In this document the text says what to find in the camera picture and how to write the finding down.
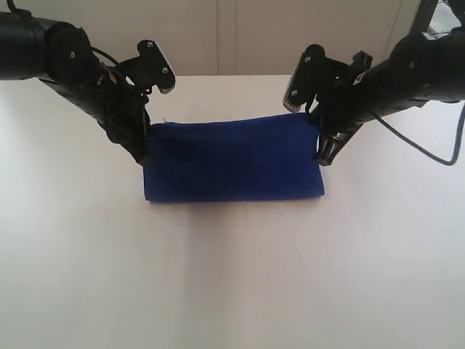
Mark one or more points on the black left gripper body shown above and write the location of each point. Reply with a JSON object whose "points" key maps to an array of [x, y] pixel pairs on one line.
{"points": [[118, 104]]}

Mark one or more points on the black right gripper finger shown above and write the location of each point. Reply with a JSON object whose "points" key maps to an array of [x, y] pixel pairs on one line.
{"points": [[329, 147], [314, 118]]}

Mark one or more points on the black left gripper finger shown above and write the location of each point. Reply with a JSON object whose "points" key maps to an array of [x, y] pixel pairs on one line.
{"points": [[137, 147]]}

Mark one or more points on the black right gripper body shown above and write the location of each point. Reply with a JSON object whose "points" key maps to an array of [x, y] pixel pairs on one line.
{"points": [[344, 107]]}

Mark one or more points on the blue towel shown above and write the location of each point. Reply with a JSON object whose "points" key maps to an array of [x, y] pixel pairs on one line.
{"points": [[270, 158]]}

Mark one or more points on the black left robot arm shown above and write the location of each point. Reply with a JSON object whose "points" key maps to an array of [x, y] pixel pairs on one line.
{"points": [[60, 56]]}

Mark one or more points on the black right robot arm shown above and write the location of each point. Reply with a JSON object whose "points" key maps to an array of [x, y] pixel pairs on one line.
{"points": [[417, 71]]}

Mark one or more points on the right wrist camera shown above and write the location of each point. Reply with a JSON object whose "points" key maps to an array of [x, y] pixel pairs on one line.
{"points": [[314, 74]]}

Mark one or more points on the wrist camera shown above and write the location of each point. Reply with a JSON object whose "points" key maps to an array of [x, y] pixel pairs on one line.
{"points": [[314, 74], [149, 69]]}

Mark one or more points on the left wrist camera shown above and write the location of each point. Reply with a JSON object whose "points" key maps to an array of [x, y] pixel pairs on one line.
{"points": [[149, 69]]}

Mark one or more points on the black window frame post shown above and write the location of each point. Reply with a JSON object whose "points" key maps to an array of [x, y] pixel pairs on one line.
{"points": [[423, 16]]}

